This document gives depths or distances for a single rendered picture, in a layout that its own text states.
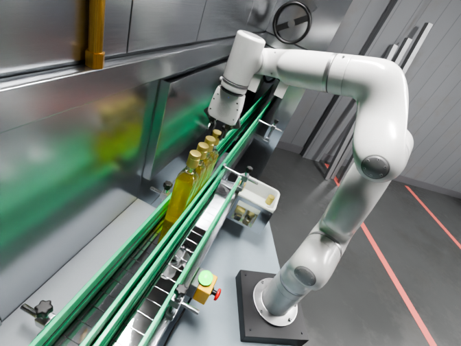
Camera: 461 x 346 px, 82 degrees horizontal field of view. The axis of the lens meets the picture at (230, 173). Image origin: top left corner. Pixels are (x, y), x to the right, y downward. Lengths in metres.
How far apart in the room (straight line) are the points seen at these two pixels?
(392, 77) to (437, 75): 3.98
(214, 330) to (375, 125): 0.87
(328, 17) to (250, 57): 1.03
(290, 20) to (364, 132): 1.20
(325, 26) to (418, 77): 2.86
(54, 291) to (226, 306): 0.64
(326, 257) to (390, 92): 0.47
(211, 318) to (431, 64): 4.08
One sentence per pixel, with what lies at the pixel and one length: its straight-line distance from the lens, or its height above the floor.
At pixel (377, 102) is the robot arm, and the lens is 0.66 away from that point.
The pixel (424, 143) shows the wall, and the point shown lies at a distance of 5.19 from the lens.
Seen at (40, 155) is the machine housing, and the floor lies 1.42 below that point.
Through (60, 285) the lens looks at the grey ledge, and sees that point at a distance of 0.81.
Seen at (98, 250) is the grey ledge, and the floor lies 1.05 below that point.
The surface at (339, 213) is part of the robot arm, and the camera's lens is 0.77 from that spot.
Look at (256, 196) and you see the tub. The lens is 1.37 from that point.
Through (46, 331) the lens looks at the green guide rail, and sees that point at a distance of 0.68.
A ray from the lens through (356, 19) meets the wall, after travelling 3.81.
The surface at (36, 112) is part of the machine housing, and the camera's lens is 0.47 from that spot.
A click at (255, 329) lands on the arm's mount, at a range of 1.14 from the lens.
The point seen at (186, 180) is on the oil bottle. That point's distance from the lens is 0.80.
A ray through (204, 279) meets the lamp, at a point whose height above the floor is 1.02.
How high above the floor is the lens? 1.75
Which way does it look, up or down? 34 degrees down
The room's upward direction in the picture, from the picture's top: 24 degrees clockwise
